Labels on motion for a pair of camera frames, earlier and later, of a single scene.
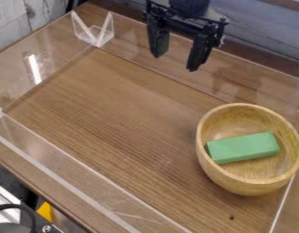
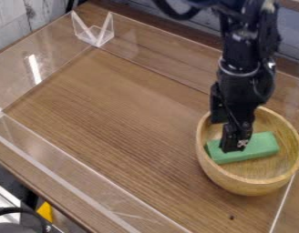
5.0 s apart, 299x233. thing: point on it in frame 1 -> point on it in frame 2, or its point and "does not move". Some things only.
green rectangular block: x=241 y=147 does not move
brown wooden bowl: x=259 y=174 does not move
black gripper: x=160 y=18 -> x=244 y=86
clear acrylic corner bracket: x=93 y=35 does not move
